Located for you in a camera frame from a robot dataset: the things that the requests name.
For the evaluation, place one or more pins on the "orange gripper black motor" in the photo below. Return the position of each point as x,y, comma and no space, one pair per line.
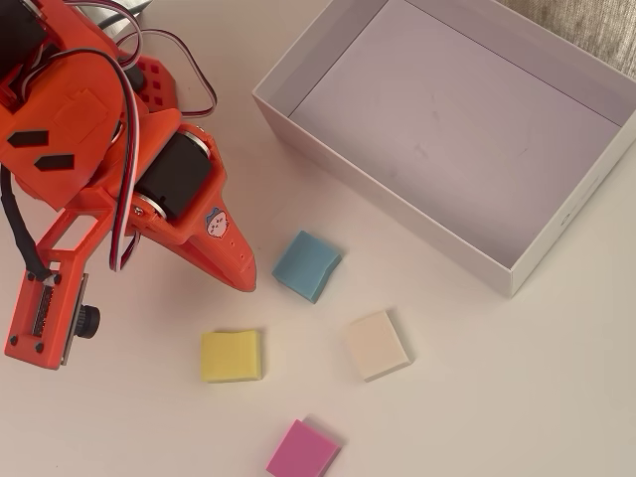
169,179

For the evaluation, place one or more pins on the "yellow foam cuboid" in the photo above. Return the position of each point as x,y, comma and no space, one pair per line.
231,355

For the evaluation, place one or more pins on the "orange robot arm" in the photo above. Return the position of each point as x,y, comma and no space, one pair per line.
59,99

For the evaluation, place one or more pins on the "blue foam cuboid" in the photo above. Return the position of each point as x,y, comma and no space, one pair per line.
305,266

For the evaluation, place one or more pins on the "cream foam cuboid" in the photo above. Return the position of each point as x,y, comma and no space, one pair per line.
375,345

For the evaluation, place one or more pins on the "pink foam cuboid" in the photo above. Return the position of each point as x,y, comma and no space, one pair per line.
300,452

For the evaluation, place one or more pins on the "white cardboard box bin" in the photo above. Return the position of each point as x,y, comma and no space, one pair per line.
447,124

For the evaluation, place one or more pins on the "grey metal clamp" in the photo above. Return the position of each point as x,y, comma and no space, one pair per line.
130,6

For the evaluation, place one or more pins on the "grey woven rug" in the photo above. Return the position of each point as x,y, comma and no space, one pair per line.
596,25

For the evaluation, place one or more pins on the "wrist camera on orange mount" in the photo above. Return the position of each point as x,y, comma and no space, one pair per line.
30,318

